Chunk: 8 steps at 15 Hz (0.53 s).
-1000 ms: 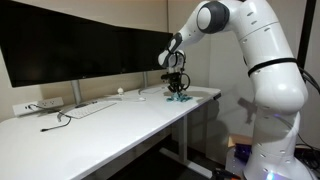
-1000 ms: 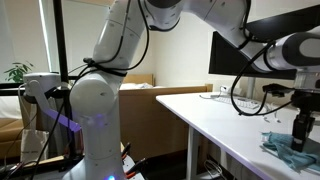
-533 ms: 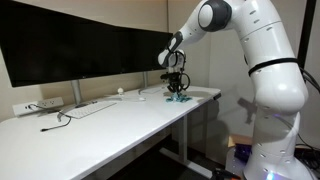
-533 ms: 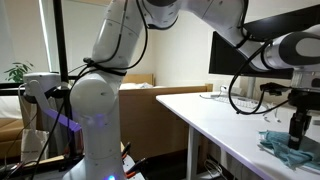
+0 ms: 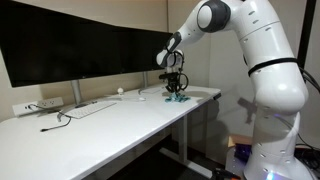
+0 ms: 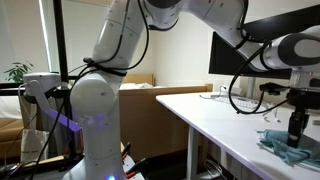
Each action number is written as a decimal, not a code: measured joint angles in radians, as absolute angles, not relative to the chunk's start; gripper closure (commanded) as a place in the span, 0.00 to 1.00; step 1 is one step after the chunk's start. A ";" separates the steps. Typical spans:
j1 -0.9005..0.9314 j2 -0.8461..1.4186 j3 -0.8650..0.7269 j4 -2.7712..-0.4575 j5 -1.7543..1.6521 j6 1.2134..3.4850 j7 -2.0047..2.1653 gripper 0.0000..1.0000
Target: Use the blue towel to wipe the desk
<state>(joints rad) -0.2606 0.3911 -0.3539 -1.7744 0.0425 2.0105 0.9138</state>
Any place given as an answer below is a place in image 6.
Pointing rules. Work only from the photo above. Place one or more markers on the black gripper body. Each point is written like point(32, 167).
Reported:
point(303, 100)

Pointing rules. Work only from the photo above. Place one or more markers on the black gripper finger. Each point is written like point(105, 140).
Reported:
point(292, 130)
point(302, 121)

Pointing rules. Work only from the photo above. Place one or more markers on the blue terry towel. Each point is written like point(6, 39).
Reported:
point(280, 148)

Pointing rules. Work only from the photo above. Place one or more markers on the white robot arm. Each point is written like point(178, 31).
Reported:
point(100, 100)

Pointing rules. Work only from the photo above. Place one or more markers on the white robot base platform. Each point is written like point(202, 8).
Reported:
point(128, 163)

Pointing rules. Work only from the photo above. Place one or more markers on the white desk leg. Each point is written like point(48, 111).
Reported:
point(192, 153)

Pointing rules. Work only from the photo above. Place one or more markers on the white keyboard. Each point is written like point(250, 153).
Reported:
point(246, 102)

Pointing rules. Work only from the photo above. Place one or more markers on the grey monitor stand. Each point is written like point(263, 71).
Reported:
point(251, 87)

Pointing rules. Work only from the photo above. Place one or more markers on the large black monitor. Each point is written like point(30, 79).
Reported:
point(226, 63)

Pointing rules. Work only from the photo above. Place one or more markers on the white window blind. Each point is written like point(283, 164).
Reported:
point(80, 33)

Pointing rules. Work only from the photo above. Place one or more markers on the black vertical pole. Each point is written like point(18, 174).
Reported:
point(60, 33)

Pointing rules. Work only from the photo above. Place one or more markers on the white paper bag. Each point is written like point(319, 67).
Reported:
point(33, 146)

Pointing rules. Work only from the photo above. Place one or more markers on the green potted plant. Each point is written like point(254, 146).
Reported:
point(18, 71)

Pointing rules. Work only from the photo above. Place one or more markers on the brown sofa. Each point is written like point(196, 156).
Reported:
point(10, 133)

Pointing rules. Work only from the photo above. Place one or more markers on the white cushion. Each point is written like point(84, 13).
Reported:
point(8, 106)

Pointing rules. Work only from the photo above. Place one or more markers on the black horizontal bar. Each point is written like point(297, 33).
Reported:
point(10, 85)

